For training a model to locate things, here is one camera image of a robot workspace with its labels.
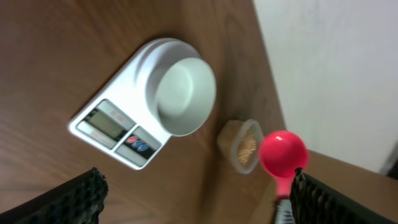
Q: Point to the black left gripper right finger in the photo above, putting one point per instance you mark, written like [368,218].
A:
[314,202]

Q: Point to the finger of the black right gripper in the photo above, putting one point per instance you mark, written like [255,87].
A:
[283,212]

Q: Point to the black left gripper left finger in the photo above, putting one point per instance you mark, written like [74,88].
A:
[78,201]

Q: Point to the red plastic measuring scoop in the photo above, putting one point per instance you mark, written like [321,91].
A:
[280,154]

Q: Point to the white digital kitchen scale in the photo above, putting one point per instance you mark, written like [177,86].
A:
[119,120]

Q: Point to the white round bowl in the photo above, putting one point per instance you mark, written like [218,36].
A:
[181,88]

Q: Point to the clear plastic container of beans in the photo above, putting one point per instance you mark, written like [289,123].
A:
[239,142]

